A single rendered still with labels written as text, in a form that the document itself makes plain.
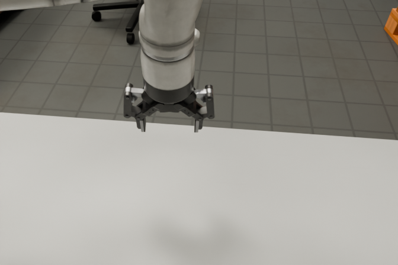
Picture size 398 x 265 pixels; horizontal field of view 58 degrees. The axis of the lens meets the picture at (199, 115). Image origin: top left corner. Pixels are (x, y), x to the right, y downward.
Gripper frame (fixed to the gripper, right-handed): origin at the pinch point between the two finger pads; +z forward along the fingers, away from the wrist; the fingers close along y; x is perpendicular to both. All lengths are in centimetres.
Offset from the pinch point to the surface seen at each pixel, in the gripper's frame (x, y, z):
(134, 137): 8.9, -8.5, 17.5
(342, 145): 5.5, 38.1, 14.9
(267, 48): 131, 57, 102
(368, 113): 73, 99, 92
